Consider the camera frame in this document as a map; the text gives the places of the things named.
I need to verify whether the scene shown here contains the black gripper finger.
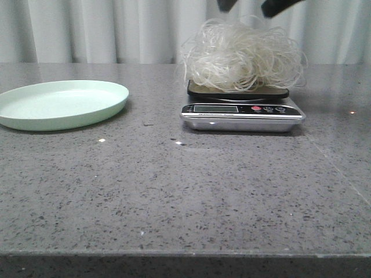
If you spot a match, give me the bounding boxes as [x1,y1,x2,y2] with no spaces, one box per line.
[217,0,238,12]
[261,0,303,18]

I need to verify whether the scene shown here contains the light green plastic plate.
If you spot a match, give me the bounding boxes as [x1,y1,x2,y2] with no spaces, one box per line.
[1,80,129,131]

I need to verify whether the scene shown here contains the white pleated curtain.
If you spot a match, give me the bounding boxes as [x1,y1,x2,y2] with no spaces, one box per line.
[1,1,370,64]

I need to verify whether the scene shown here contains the white vermicelli noodle bundle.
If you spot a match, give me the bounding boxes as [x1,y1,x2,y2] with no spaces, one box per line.
[180,19,307,93]

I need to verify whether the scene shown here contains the black silver kitchen scale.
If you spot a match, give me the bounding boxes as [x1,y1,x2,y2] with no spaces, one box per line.
[180,81,305,133]

